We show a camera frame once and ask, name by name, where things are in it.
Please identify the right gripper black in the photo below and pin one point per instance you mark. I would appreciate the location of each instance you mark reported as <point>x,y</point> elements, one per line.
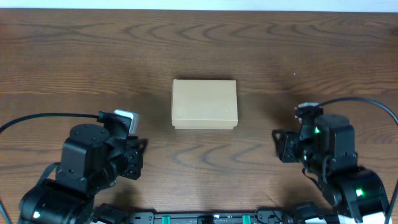
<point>285,147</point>

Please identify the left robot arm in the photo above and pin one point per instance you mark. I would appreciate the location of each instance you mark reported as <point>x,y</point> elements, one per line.
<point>49,202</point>

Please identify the black mounting rail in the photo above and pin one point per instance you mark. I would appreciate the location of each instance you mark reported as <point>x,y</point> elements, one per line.
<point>301,214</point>

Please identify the cardboard box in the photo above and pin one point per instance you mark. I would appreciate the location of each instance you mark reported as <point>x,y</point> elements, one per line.
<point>204,104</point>

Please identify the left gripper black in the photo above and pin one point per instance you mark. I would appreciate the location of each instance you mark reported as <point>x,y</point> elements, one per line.
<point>132,156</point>

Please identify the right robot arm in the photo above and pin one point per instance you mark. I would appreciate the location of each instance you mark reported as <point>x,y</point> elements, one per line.
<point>354,193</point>

